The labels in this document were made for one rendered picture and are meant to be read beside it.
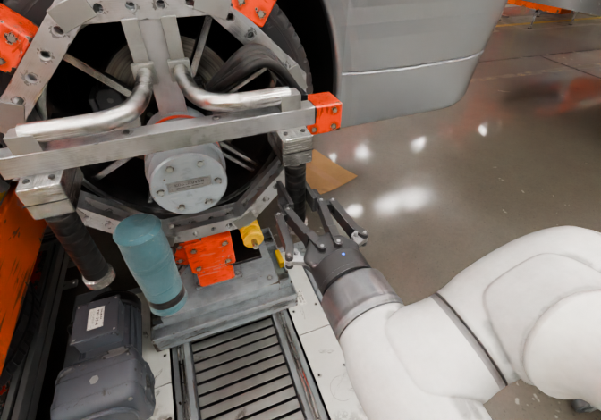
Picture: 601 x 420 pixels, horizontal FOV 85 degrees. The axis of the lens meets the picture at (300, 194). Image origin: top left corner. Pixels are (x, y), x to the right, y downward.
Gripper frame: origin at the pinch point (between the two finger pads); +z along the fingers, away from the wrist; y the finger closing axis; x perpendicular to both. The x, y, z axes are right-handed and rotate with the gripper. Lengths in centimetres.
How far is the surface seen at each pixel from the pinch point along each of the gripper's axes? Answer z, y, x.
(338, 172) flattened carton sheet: 105, 66, -82
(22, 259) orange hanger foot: 30, -60, -26
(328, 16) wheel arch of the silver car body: 33.1, 20.3, 20.6
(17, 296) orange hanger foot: 21, -60, -28
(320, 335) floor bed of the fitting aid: 10, 12, -75
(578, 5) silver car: 107, 219, -1
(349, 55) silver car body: 32.6, 26.2, 11.6
